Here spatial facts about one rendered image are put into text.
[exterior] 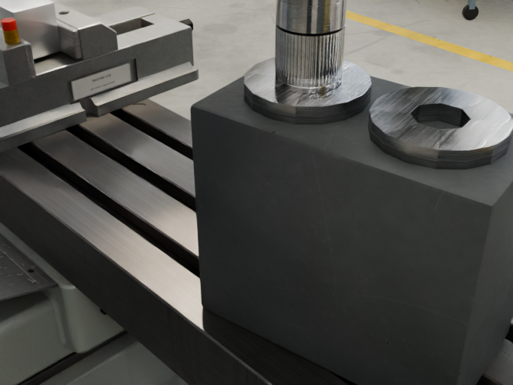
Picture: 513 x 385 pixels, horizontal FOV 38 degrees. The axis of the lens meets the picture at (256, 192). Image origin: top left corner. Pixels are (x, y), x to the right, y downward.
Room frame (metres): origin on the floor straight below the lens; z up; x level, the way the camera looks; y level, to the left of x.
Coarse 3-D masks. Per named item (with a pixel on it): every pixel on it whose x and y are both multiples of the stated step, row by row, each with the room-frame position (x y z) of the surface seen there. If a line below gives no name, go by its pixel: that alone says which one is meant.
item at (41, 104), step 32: (0, 32) 0.81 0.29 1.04; (128, 32) 0.92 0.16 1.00; (160, 32) 0.92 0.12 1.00; (0, 64) 0.77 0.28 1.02; (32, 64) 0.78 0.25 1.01; (64, 64) 0.82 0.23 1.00; (96, 64) 0.84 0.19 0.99; (128, 64) 0.87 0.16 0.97; (160, 64) 0.90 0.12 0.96; (192, 64) 0.94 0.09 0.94; (0, 96) 0.75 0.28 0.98; (32, 96) 0.78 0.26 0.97; (64, 96) 0.81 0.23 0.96; (96, 96) 0.83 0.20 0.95; (128, 96) 0.85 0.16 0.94; (0, 128) 0.75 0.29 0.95; (32, 128) 0.76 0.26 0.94; (64, 128) 0.79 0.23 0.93
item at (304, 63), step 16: (288, 16) 0.46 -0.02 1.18; (304, 16) 0.46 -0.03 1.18; (320, 16) 0.46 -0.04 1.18; (336, 16) 0.46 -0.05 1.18; (288, 32) 0.46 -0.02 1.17; (304, 32) 0.46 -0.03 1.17; (320, 32) 0.46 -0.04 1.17; (336, 32) 0.46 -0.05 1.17; (288, 48) 0.46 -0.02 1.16; (304, 48) 0.46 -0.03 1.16; (320, 48) 0.46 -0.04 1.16; (336, 48) 0.46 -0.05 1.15; (288, 64) 0.46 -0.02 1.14; (304, 64) 0.46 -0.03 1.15; (320, 64) 0.46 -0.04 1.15; (336, 64) 0.47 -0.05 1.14; (288, 80) 0.46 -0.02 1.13; (304, 80) 0.46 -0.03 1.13; (320, 80) 0.46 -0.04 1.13; (336, 80) 0.47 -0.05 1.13
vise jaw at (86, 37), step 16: (64, 16) 0.87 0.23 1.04; (80, 16) 0.87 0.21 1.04; (64, 32) 0.83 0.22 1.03; (80, 32) 0.83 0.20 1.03; (96, 32) 0.84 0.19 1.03; (112, 32) 0.86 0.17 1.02; (64, 48) 0.84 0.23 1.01; (80, 48) 0.83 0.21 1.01; (96, 48) 0.84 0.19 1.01; (112, 48) 0.85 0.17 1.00
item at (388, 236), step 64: (256, 64) 0.51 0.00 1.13; (192, 128) 0.47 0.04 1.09; (256, 128) 0.43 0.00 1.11; (320, 128) 0.43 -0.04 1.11; (384, 128) 0.41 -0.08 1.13; (448, 128) 0.43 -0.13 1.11; (512, 128) 0.41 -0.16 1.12; (256, 192) 0.43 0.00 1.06; (320, 192) 0.40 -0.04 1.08; (384, 192) 0.38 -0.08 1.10; (448, 192) 0.36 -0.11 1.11; (512, 192) 0.37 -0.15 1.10; (256, 256) 0.43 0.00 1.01; (320, 256) 0.40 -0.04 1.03; (384, 256) 0.37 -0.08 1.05; (448, 256) 0.35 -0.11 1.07; (512, 256) 0.40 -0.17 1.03; (256, 320) 0.43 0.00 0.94; (320, 320) 0.40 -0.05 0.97; (384, 320) 0.37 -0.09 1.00; (448, 320) 0.35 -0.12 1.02; (384, 384) 0.37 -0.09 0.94; (448, 384) 0.34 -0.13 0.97
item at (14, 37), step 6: (6, 18) 0.79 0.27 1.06; (12, 18) 0.79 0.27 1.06; (6, 24) 0.78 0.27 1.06; (12, 24) 0.78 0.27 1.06; (6, 30) 0.78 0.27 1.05; (12, 30) 0.78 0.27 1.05; (6, 36) 0.78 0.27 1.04; (12, 36) 0.78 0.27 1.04; (18, 36) 0.79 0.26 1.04; (6, 42) 0.78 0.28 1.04; (12, 42) 0.78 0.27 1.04
